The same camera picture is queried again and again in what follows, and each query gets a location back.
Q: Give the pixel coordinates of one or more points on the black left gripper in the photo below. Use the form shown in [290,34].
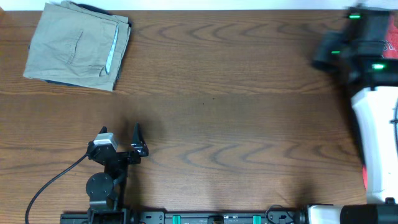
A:
[138,146]

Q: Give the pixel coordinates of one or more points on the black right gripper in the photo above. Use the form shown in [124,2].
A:
[324,39]

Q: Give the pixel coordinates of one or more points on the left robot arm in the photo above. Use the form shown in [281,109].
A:
[106,189]

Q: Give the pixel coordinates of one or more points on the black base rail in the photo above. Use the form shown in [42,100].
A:
[275,215]

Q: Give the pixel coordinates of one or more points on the folded khaki pants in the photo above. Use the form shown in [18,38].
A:
[71,46]

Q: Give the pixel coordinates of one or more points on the red printed t-shirt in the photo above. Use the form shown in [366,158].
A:
[390,50]

